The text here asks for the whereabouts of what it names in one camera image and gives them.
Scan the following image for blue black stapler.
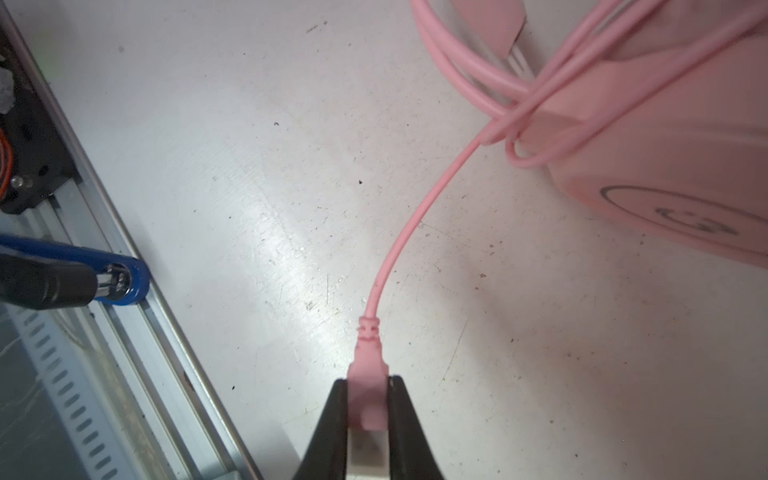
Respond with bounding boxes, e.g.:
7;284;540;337
1;234;151;310

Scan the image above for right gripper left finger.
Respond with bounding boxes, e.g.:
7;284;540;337
293;379;348;480

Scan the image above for pink headphone cable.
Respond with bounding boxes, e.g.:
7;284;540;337
345;0;768;480

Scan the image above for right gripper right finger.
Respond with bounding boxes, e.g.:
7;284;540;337
387;376;444;480

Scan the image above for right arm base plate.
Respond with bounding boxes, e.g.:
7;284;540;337
1;35;77;215

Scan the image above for pink cat-ear headphones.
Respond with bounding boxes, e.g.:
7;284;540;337
449;0;768;269

